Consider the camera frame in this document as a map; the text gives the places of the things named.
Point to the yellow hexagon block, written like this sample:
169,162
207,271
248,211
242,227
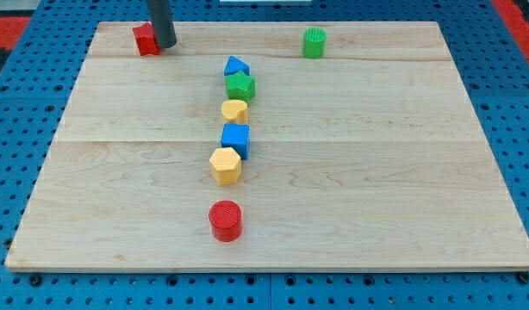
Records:
225,166

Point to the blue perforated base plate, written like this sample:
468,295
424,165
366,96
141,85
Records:
37,79

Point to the blue triangle block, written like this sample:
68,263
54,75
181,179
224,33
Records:
234,65

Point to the green star block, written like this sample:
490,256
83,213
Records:
240,86

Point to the yellow heart block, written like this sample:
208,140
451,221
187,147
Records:
235,111

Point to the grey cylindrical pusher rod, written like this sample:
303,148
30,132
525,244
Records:
161,17

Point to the green cylinder block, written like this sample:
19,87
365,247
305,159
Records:
314,42

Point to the red cylinder block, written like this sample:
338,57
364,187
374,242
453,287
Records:
225,218

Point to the light wooden board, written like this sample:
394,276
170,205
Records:
371,159

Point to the red star block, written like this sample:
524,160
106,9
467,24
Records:
145,39

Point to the blue cube block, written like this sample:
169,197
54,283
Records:
237,136

